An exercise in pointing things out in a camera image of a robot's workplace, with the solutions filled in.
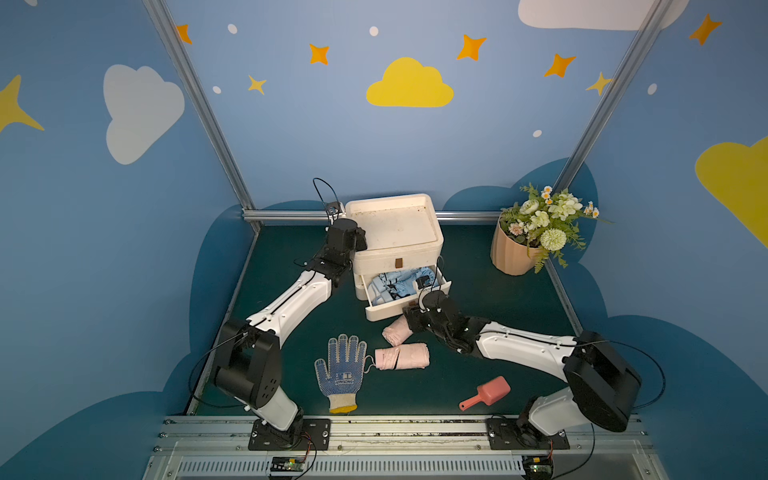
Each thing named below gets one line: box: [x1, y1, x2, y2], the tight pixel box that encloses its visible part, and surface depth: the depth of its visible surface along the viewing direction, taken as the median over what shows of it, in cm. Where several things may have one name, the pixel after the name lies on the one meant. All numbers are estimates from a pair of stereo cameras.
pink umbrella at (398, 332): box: [382, 314, 414, 347], surface depth 90 cm
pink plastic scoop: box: [459, 376, 511, 411], surface depth 82 cm
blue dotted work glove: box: [314, 334, 367, 414], surface depth 86 cm
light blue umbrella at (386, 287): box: [368, 272, 417, 306], surface depth 93 cm
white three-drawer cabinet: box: [345, 193, 451, 322], surface depth 90 cm
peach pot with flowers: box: [490, 186, 614, 275], surface depth 88 cm
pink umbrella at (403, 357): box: [375, 343, 430, 371], surface depth 86 cm
